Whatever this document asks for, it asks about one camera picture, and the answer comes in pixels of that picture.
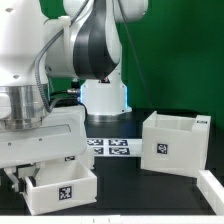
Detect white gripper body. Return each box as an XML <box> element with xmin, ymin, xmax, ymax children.
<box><xmin>0</xmin><ymin>106</ymin><xmax>87</xmax><ymax>168</ymax></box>

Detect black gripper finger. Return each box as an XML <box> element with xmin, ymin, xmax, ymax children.
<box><xmin>19</xmin><ymin>175</ymin><xmax>36</xmax><ymax>194</ymax></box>

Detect white drawer tray front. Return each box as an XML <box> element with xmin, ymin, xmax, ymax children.
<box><xmin>23</xmin><ymin>160</ymin><xmax>97</xmax><ymax>215</ymax></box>

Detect white drawer tray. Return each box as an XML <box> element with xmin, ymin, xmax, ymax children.
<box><xmin>23</xmin><ymin>160</ymin><xmax>97</xmax><ymax>215</ymax></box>
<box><xmin>65</xmin><ymin>146</ymin><xmax>95</xmax><ymax>169</ymax></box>

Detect white drawer cabinet box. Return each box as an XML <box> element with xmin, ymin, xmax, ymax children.
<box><xmin>141</xmin><ymin>111</ymin><xmax>211</xmax><ymax>178</ymax></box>

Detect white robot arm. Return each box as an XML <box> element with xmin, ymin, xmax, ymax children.
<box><xmin>0</xmin><ymin>0</ymin><xmax>148</xmax><ymax>192</ymax></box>

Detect white drawer tray rear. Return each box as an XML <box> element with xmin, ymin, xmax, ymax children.
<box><xmin>65</xmin><ymin>146</ymin><xmax>95</xmax><ymax>169</ymax></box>

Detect white fiducial marker sheet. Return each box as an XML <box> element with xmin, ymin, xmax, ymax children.
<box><xmin>87</xmin><ymin>138</ymin><xmax>142</xmax><ymax>157</ymax></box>

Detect black base cables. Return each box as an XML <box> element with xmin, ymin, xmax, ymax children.
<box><xmin>49</xmin><ymin>87</ymin><xmax>82</xmax><ymax>108</ymax></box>

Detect grey camera cable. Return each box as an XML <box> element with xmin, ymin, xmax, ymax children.
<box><xmin>32</xmin><ymin>0</ymin><xmax>91</xmax><ymax>114</ymax></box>

